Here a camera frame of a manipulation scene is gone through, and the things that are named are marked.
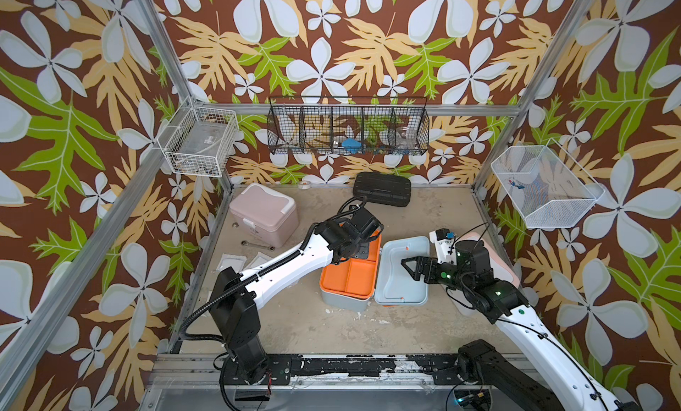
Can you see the black hard case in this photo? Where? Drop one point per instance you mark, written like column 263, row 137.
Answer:
column 385, row 189

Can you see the silver ratchet wrench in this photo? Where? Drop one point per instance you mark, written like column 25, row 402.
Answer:
column 258, row 246

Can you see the black wire basket rear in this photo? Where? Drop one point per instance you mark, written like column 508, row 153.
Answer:
column 320, row 124

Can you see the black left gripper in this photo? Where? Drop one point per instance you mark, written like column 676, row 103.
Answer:
column 365, row 240

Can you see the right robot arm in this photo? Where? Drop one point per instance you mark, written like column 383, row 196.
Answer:
column 568, row 385

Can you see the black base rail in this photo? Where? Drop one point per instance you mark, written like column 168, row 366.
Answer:
column 444, row 368

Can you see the blue item in black basket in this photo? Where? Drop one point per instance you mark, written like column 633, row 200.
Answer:
column 351, row 146

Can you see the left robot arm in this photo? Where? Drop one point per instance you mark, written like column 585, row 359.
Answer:
column 231, row 316

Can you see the white wire basket left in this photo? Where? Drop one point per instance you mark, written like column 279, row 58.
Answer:
column 198, row 139

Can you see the grey box orange handle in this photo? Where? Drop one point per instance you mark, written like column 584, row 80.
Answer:
column 380, row 277

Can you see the white mesh basket right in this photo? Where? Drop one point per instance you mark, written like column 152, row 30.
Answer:
column 547, row 186

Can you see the white gauze packet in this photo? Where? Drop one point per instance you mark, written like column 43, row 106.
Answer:
column 235, row 262
column 259, row 259

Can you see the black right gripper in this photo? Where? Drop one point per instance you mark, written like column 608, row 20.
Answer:
column 421, row 261

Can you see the pink medicine chest box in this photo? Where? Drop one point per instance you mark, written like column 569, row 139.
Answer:
column 265, row 213

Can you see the white and salmon first aid box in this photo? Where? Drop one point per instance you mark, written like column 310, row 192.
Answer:
column 500, row 269

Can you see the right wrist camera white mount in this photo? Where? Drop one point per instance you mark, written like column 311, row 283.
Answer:
column 444, row 244

